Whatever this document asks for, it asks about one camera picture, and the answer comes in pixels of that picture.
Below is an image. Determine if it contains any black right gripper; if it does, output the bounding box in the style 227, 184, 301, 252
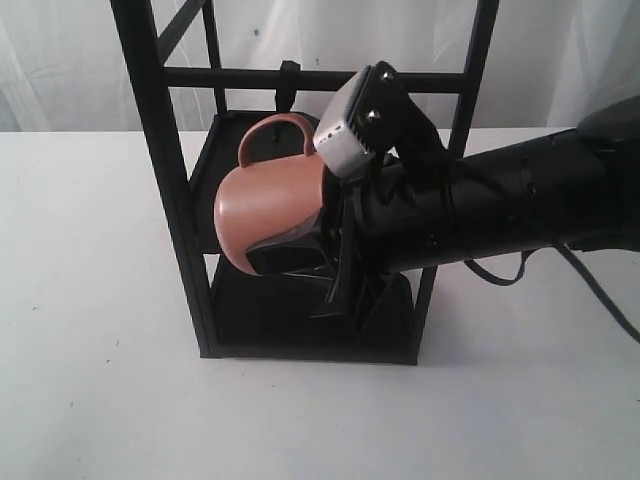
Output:
246, 155, 452, 345

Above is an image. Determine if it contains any pink ceramic mug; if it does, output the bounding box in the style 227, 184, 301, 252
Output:
213, 113, 325, 276

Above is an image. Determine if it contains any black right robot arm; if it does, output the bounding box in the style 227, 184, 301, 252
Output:
316, 103, 639, 337

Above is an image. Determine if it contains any white backdrop curtain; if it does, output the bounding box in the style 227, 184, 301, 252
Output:
1, 1, 639, 131

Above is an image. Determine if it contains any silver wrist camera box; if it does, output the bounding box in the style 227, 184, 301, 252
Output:
312, 63, 404, 177

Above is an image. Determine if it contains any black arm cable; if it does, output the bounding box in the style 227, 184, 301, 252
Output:
464, 242, 640, 346

